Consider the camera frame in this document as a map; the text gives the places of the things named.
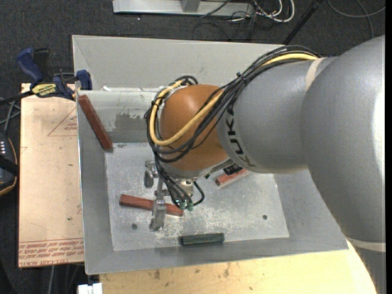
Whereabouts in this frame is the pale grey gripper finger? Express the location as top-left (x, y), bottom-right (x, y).
top-left (156, 199), bottom-right (168, 231)
top-left (149, 206), bottom-right (160, 232)

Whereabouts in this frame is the red-brown flat block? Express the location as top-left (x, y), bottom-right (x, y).
top-left (78, 94), bottom-right (114, 151)
top-left (214, 168), bottom-right (249, 187)
top-left (119, 194), bottom-right (185, 217)

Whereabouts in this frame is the dark green flat block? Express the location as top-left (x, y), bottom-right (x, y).
top-left (178, 232), bottom-right (225, 246)

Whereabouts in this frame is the grey metal bin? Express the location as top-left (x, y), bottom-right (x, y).
top-left (72, 34), bottom-right (350, 276)

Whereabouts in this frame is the brown cardboard board, red print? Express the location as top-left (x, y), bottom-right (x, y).
top-left (18, 83), bottom-right (85, 269)

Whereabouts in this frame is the black cylinder on white bracket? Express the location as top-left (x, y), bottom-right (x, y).
top-left (143, 160), bottom-right (159, 189)

